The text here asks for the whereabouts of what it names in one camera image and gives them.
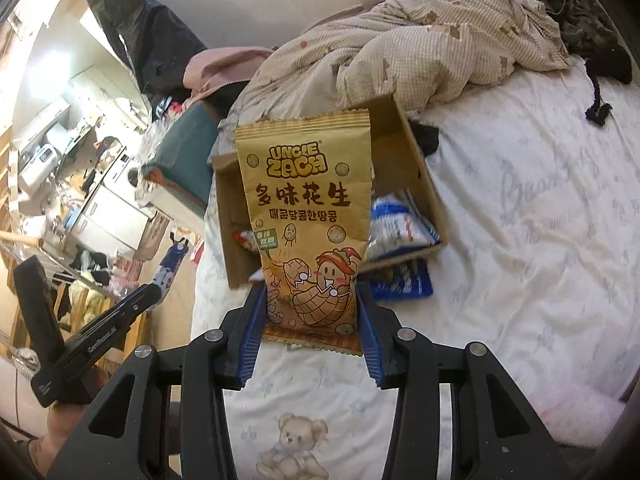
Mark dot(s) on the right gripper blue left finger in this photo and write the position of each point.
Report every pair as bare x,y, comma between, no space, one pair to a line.
248,333

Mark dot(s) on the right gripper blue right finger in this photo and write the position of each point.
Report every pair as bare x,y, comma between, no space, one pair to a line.
371,335

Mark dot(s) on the dark blue snack bag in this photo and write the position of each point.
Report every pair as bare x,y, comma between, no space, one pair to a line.
406,280

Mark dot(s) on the silver red chip bag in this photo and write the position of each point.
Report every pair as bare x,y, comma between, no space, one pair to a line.
246,239

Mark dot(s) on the white blue snack bag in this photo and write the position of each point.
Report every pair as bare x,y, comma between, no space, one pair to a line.
397,227

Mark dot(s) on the tan peanut snack bag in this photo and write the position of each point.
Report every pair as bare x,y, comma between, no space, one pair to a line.
308,190

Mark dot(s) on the small blue white snack stick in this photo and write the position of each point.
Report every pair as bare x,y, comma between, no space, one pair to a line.
168,268

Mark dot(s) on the person's left hand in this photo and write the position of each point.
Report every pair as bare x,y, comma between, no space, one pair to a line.
62,420

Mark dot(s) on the wooden stool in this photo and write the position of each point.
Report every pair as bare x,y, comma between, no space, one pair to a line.
83,295

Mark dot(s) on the white kitchen cabinet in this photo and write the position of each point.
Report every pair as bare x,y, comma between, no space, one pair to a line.
106,223

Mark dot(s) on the brown cardboard box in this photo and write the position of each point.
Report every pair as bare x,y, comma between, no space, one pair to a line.
398,165

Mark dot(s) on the black garment beside box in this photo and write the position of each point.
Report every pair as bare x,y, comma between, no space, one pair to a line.
427,137

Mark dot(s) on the pink patterned pillow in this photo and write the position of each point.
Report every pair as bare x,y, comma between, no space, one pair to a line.
576,414

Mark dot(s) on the pink cloth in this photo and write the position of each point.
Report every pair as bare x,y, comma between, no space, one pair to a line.
213,69

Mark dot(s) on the checkered bear print duvet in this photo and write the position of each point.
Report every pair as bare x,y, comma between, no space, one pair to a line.
422,52

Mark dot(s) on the black plastic bag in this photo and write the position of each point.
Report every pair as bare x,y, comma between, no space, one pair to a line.
152,42

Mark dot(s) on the camouflage jacket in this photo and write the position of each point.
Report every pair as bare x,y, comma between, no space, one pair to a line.
588,32

